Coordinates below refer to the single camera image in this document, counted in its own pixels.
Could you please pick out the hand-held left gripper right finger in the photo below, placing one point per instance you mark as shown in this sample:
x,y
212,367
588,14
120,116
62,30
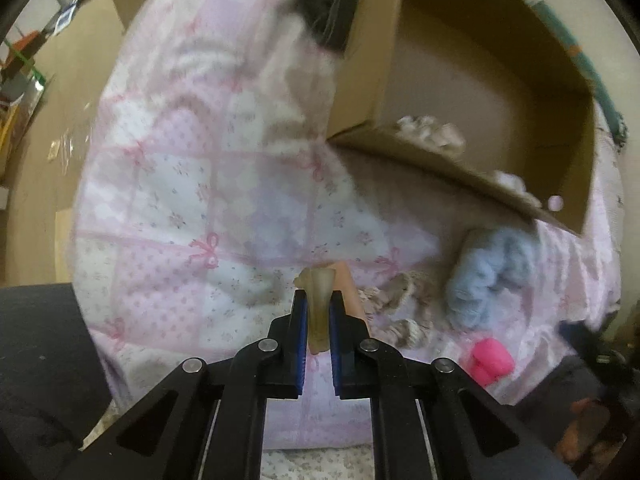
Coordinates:
x,y
336,345

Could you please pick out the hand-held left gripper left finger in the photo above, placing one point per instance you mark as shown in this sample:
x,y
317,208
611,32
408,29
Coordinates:
x,y
299,340

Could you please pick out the beige soft cloth piece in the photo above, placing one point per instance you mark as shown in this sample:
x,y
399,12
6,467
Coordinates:
x,y
319,305

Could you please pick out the large cardboard box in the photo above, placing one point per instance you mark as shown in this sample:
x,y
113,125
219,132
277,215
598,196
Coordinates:
x,y
450,60

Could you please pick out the peach soft cloth piece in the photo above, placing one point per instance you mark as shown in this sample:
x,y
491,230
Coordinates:
x,y
348,285

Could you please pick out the bright pink soft item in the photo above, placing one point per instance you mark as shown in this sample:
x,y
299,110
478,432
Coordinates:
x,y
490,360

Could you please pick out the cream knitted soft item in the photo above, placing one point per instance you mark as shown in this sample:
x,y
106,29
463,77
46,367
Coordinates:
x,y
430,130
515,185

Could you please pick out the light blue fuzzy yarn bundle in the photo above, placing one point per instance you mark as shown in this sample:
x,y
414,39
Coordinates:
x,y
480,280

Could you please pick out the pink printed blanket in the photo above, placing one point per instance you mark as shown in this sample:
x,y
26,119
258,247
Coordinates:
x,y
200,185

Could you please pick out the black fabric seat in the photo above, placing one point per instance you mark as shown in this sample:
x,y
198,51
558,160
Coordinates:
x,y
40,360

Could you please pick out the small pink pompom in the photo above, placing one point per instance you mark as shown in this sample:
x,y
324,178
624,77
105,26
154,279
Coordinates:
x,y
555,203

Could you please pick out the clear plastic wrapper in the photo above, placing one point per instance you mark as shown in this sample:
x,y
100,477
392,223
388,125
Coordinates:
x,y
65,147

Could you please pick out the dark fuzzy cloth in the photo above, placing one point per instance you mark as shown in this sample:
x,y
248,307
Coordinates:
x,y
330,0

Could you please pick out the orange and green box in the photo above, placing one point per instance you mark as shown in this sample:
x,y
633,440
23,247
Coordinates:
x,y
22,47

